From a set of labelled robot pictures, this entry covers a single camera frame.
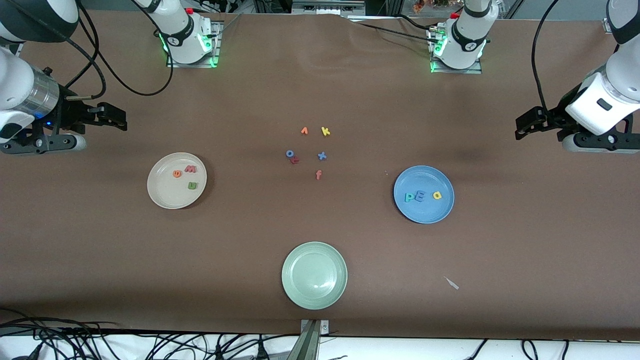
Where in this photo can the orange dried flowers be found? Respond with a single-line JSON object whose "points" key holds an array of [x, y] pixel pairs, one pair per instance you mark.
{"points": [[419, 5]]}

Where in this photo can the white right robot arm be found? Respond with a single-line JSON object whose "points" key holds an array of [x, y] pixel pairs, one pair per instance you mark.
{"points": [[180, 25]]}

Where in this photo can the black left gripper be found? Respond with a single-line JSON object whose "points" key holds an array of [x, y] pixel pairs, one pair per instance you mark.
{"points": [[556, 119]]}

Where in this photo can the beige brown plate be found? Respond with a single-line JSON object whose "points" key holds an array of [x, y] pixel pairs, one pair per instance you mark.
{"points": [[170, 197]]}

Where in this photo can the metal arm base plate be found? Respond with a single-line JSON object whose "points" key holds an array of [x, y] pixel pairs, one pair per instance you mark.
{"points": [[192, 65], [457, 71]]}

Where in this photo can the blue plate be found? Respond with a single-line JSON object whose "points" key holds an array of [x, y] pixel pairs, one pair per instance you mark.
{"points": [[424, 212]]}

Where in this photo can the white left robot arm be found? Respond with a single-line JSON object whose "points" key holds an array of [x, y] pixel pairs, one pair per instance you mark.
{"points": [[465, 35]]}

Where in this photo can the green foam letter u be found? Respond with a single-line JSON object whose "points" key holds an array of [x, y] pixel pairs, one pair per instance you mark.
{"points": [[190, 186]]}

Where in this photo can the red foam letter w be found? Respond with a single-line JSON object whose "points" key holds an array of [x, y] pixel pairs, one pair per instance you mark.
{"points": [[190, 169]]}

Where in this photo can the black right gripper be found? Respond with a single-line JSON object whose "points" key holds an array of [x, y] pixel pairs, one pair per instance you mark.
{"points": [[69, 116]]}

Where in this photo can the metal table bracket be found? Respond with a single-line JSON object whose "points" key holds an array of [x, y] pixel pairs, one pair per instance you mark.
{"points": [[310, 345]]}

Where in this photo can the blue foam letter m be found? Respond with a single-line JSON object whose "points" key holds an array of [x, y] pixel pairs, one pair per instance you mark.
{"points": [[416, 196]]}

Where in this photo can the teal foam letter p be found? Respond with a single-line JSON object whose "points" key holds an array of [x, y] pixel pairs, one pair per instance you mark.
{"points": [[407, 197]]}

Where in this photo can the green plate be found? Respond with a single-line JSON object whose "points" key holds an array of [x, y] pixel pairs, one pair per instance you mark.
{"points": [[314, 275]]}

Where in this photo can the small grey paper scrap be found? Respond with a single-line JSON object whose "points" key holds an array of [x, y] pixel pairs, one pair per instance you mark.
{"points": [[452, 284]]}

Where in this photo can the grey metal box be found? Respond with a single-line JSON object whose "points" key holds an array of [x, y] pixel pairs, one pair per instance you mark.
{"points": [[325, 7]]}

